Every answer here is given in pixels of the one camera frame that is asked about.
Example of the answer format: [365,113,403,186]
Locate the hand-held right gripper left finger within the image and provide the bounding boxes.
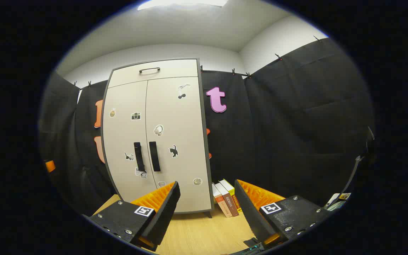
[88,181,181,251]

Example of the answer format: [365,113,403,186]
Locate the printed paper cards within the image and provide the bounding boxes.
[325,192,352,210]

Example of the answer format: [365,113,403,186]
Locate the camera sticker shoe cabinet door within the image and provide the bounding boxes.
[102,81,157,202]

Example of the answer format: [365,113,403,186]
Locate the white double-door shoe cabinet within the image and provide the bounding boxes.
[100,58,214,218]

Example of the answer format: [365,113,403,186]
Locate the white and red book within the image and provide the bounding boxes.
[212,182,233,218]

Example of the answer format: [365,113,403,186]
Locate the dark red book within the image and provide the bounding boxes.
[215,182,239,216]

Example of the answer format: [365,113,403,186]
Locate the white cabinet drawer front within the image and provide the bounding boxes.
[108,59,199,88]

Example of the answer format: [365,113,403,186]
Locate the black backdrop cloth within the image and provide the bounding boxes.
[38,37,376,216]

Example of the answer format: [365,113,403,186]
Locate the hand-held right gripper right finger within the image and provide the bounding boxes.
[234,179,333,248]

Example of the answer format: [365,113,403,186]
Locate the black door handle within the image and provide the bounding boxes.
[149,141,161,172]
[134,142,145,172]

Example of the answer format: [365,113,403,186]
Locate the yellow and white book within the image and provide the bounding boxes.
[220,179,243,213]

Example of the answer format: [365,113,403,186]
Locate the grey strap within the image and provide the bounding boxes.
[346,156,363,194]

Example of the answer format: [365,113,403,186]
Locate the headphone sticker shoe cabinet door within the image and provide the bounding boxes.
[146,76,213,213]

